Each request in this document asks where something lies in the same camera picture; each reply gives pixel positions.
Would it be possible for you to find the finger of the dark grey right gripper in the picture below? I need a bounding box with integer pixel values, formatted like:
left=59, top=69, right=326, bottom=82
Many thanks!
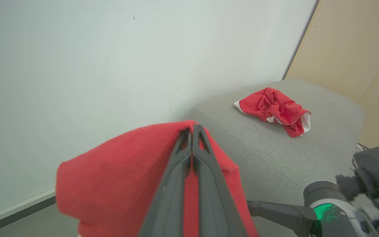
left=247, top=200, right=318, bottom=236

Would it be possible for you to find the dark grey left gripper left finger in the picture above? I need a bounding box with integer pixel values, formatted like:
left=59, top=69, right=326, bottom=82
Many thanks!
left=139, top=128, right=193, bottom=237

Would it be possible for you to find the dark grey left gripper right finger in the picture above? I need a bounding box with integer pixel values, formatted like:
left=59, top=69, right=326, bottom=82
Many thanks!
left=192, top=124, right=248, bottom=237

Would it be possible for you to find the grey right gripper body green band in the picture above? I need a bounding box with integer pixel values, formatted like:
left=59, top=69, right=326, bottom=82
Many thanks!
left=303, top=180, right=379, bottom=237

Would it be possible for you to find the red garment with white trim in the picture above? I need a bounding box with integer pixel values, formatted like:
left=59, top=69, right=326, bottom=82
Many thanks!
left=234, top=87, right=312, bottom=138

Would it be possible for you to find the grey fabric ottoman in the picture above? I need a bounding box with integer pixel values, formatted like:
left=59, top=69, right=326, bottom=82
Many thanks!
left=188, top=78, right=364, bottom=237

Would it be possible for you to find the dark and white baseboard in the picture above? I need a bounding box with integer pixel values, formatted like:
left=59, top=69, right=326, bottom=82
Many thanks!
left=0, top=189, right=57, bottom=237

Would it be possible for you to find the beige wooden panel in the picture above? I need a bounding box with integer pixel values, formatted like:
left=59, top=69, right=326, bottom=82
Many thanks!
left=285, top=0, right=379, bottom=149

